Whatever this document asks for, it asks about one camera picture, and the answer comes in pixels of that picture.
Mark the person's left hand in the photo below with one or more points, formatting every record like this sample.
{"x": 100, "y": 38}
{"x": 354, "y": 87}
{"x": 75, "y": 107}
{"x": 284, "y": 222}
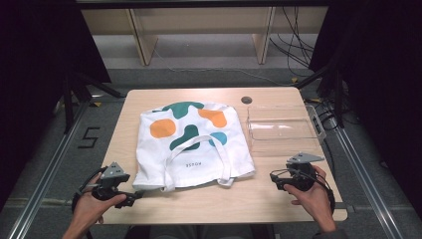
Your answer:
{"x": 91, "y": 209}

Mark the clear plastic container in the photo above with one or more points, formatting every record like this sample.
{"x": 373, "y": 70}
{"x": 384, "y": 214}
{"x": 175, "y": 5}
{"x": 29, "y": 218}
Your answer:
{"x": 282, "y": 132}

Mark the white tote bag coloured blobs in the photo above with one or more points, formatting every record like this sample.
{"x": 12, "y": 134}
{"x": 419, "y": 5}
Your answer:
{"x": 156, "y": 156}

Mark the person's right hand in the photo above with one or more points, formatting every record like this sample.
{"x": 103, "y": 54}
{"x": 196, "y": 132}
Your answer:
{"x": 315, "y": 202}

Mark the black metal stand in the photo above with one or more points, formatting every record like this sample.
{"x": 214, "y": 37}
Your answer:
{"x": 338, "y": 96}
{"x": 69, "y": 106}

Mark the yellow tape piece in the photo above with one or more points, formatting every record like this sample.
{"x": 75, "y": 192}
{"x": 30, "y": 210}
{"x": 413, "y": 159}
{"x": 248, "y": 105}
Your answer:
{"x": 98, "y": 104}
{"x": 316, "y": 100}
{"x": 294, "y": 80}

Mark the black curtain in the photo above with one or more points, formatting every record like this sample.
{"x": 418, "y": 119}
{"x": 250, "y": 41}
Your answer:
{"x": 36, "y": 66}
{"x": 381, "y": 83}

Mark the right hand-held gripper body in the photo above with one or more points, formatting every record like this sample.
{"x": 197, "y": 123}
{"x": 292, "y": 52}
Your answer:
{"x": 302, "y": 176}

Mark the metal floor rail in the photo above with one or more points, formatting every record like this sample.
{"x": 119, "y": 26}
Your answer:
{"x": 46, "y": 176}
{"x": 365, "y": 176}

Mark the person's legs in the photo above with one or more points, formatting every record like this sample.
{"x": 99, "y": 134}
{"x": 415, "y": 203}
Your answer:
{"x": 199, "y": 232}

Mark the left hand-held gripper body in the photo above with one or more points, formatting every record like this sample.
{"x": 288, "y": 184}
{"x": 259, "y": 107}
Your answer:
{"x": 112, "y": 172}

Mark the light wooden desk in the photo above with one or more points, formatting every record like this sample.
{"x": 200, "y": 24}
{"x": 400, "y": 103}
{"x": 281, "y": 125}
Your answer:
{"x": 142, "y": 36}

